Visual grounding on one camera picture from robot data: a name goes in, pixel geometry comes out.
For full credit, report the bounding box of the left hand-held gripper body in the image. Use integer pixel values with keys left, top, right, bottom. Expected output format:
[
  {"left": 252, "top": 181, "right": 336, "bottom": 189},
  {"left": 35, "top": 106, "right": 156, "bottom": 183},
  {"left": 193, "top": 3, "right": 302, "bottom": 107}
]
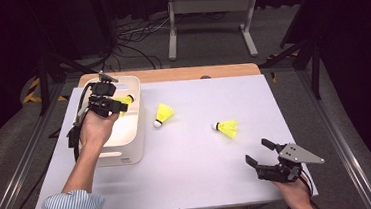
[{"left": 84, "top": 69, "right": 123, "bottom": 120}]

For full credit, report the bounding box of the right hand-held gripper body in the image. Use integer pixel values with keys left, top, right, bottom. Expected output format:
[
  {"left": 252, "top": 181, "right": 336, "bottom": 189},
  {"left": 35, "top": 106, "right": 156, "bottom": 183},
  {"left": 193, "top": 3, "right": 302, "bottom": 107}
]
[{"left": 253, "top": 139, "right": 328, "bottom": 186}]

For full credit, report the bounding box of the yellow plastic shuttlecock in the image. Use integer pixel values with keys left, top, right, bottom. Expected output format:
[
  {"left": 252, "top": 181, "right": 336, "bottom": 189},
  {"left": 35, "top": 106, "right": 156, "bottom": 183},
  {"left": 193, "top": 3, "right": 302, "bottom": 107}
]
[
  {"left": 151, "top": 101, "right": 177, "bottom": 129},
  {"left": 114, "top": 93, "right": 137, "bottom": 118},
  {"left": 210, "top": 118, "right": 240, "bottom": 142}
]

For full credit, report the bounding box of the white plastic storage bin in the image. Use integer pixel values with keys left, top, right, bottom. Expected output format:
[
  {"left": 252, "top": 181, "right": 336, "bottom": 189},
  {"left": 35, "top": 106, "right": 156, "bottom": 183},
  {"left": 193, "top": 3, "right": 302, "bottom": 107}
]
[{"left": 70, "top": 73, "right": 151, "bottom": 170}]

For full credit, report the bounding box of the person's right hand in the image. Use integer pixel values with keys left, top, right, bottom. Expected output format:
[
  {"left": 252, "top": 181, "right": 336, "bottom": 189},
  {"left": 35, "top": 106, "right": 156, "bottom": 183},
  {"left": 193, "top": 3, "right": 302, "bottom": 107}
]
[{"left": 271, "top": 174, "right": 315, "bottom": 209}]

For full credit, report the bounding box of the person's left hand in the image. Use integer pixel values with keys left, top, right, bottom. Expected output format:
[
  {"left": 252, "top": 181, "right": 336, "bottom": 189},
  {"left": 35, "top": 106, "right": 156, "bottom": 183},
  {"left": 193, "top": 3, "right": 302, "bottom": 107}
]
[{"left": 77, "top": 108, "right": 125, "bottom": 152}]

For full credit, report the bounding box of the yellow black hazard tape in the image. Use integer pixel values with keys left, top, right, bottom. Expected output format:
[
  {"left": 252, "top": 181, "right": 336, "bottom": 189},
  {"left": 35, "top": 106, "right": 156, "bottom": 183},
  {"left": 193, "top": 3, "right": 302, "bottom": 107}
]
[{"left": 20, "top": 75, "right": 69, "bottom": 105}]

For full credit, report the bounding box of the white metal stand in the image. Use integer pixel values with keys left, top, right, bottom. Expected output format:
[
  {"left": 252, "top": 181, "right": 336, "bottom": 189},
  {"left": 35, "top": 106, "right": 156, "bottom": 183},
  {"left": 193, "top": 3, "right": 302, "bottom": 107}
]
[{"left": 163, "top": 0, "right": 264, "bottom": 65}]

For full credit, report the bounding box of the light grey gripper cable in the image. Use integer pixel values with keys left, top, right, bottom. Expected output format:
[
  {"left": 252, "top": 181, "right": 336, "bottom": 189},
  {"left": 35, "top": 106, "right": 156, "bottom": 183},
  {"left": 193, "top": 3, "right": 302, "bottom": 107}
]
[{"left": 71, "top": 83, "right": 96, "bottom": 127}]

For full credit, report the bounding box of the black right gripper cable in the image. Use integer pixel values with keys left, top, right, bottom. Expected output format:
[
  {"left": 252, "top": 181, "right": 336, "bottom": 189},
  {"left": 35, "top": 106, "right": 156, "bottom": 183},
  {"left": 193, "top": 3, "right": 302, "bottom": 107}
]
[{"left": 297, "top": 169, "right": 315, "bottom": 199}]

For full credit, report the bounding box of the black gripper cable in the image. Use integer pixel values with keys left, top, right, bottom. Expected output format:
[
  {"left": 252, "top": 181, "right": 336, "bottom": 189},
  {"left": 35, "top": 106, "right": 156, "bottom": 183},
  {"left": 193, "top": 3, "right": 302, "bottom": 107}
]
[
  {"left": 297, "top": 169, "right": 315, "bottom": 199},
  {"left": 66, "top": 125, "right": 84, "bottom": 162}
]

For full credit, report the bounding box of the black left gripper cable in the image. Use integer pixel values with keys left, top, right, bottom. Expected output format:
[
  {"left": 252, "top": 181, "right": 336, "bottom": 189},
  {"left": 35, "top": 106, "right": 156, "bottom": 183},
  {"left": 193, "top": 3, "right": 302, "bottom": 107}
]
[{"left": 66, "top": 125, "right": 84, "bottom": 162}]

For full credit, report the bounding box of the aluminium frame rail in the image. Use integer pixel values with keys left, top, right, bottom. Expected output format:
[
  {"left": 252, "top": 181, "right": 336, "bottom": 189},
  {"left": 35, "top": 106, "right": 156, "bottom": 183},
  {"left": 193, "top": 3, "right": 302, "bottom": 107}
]
[
  {"left": 295, "top": 64, "right": 371, "bottom": 209},
  {"left": 0, "top": 83, "right": 79, "bottom": 209}
]

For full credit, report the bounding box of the tangle of black floor cables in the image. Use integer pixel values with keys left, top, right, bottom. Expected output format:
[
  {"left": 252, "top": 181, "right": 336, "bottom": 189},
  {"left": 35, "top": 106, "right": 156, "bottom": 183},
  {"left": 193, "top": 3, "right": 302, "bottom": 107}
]
[{"left": 113, "top": 14, "right": 175, "bottom": 73}]

